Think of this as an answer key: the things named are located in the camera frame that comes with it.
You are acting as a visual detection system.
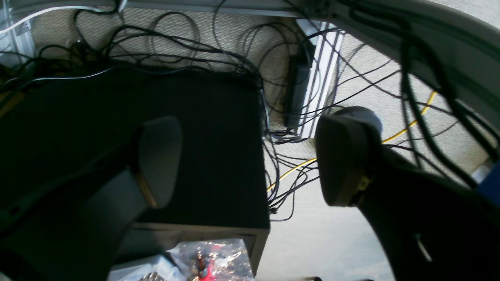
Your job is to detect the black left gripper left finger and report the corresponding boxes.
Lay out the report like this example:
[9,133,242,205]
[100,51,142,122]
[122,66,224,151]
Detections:
[1,117,182,281]

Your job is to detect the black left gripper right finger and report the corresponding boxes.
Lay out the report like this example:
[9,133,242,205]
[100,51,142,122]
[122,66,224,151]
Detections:
[316,114,499,281]

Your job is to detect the black box under table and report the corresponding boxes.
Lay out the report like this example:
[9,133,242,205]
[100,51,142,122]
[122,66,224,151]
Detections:
[1,66,270,270]

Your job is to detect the crinkled plastic bag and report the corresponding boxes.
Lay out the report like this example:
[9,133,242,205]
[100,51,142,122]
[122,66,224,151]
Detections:
[107,238,255,281]

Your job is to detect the black power adapter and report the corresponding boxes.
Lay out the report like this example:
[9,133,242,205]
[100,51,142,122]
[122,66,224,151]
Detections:
[284,42,315,130]

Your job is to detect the yellow cable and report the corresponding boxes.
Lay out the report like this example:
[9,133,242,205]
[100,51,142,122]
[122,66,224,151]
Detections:
[267,91,437,192]

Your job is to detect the aluminium frame post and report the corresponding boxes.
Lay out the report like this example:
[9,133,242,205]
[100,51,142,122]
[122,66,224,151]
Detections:
[296,18,345,139]

